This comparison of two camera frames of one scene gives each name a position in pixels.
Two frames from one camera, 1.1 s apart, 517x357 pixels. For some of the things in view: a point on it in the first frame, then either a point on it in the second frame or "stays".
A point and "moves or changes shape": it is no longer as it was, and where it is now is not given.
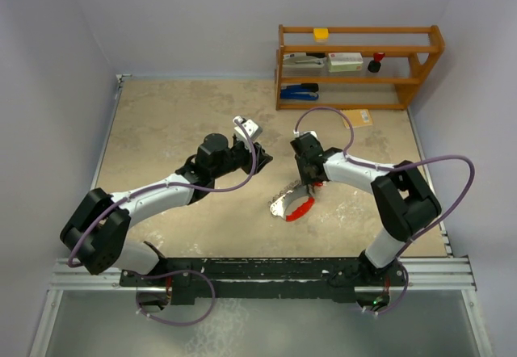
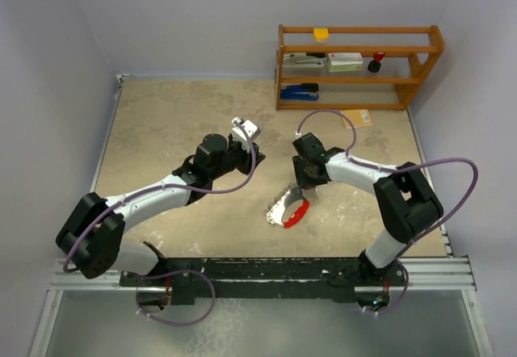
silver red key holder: [279, 203] moves or changes shape
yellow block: [321, 35] stays
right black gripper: [306, 179] stays
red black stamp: [374, 65] stays
